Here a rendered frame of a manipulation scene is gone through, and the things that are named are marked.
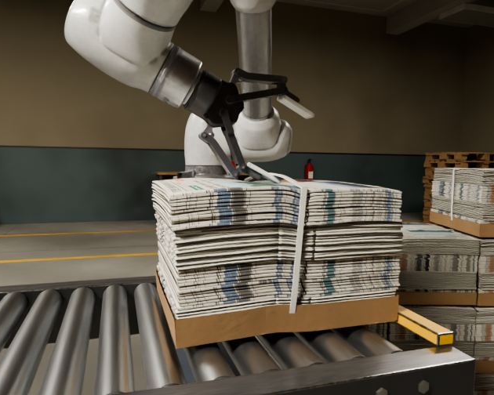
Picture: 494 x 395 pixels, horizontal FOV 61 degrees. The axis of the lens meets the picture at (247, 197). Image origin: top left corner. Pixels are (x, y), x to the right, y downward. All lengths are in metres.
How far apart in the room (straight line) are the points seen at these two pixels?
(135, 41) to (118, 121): 7.16
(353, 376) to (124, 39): 0.56
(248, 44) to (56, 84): 6.80
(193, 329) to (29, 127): 7.41
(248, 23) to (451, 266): 1.00
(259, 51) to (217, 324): 0.87
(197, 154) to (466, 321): 1.07
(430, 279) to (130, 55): 1.19
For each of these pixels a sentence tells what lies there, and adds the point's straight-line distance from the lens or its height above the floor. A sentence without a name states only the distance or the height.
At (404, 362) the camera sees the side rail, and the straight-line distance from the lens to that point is 0.64.
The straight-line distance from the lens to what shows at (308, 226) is 0.64.
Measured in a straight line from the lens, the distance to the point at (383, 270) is 0.73.
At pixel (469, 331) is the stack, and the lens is 1.63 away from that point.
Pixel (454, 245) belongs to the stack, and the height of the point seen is 0.81.
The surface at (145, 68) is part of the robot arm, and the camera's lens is 0.68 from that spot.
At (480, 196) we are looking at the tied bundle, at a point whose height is 0.97.
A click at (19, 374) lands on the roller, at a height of 0.80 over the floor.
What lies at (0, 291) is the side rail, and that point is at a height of 0.80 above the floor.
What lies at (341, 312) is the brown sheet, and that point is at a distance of 0.70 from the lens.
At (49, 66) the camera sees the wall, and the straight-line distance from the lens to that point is 8.01.
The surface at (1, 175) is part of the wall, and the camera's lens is 7.99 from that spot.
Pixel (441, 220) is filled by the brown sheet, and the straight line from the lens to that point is 1.80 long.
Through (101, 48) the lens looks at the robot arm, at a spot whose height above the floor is 1.23.
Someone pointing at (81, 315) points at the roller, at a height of 0.80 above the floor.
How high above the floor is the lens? 1.07
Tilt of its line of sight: 5 degrees down
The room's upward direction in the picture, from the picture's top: 1 degrees clockwise
